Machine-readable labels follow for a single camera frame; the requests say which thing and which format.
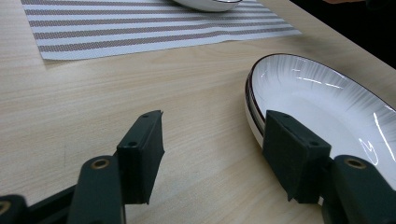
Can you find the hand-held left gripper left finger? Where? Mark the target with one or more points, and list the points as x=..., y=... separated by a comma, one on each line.
x=141, y=161

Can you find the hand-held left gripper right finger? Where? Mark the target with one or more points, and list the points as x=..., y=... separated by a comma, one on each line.
x=292, y=155

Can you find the white plate with dark rim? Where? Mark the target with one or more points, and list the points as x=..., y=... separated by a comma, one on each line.
x=253, y=124
x=311, y=90
x=205, y=4

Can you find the grey striped placemat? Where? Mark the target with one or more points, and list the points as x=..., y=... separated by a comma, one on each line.
x=149, y=31

